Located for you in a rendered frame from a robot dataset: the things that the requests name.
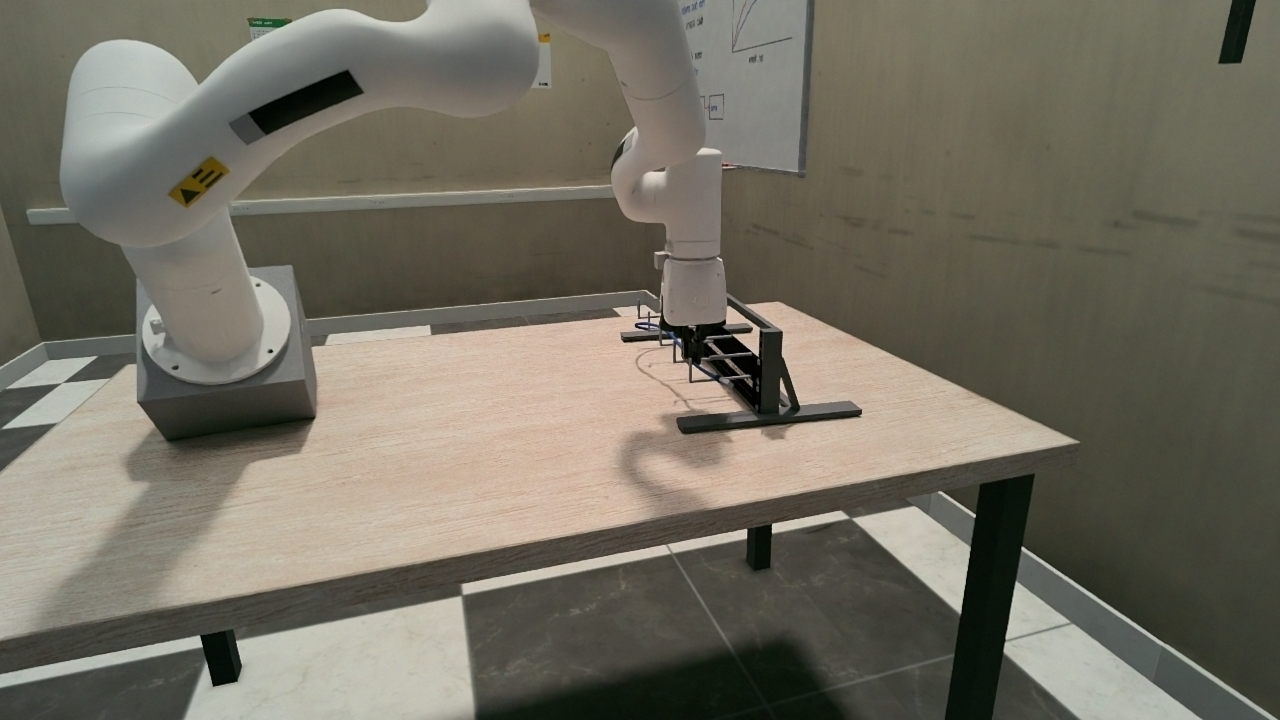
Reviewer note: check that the blue network cable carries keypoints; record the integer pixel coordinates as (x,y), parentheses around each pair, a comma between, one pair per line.
(677,342)

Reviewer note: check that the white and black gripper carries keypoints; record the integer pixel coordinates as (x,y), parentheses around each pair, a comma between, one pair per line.
(697,296)

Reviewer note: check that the dark grey metal rack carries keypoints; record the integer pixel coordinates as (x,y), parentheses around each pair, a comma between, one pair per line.
(756,379)

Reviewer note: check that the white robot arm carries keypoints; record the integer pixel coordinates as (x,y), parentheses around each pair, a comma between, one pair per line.
(144,187)

